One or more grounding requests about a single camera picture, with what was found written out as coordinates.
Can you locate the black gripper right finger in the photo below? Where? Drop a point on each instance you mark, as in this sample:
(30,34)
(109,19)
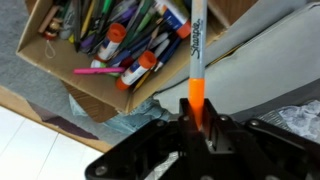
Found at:
(259,150)

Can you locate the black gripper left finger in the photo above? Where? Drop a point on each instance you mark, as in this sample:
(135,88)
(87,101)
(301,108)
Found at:
(136,156)

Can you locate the orange Sharpie marker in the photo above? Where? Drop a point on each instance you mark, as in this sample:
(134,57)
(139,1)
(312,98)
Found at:
(197,48)

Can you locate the pink marker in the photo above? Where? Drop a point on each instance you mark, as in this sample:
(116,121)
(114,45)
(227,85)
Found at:
(98,70)

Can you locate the brown cardboard box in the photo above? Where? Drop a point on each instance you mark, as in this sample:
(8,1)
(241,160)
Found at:
(96,94)

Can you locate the teal crumpled blanket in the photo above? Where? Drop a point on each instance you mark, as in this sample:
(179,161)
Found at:
(127,124)

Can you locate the glue stick orange cap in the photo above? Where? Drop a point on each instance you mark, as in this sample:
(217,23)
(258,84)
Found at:
(113,39)
(145,61)
(176,19)

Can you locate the right grey long cushion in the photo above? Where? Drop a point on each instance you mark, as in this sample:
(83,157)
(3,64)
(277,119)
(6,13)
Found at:
(269,57)

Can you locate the dark wooden oval table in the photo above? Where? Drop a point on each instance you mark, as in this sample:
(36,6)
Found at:
(14,15)

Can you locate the small wooden toy figure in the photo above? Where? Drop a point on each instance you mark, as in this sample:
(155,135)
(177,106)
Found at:
(53,29)

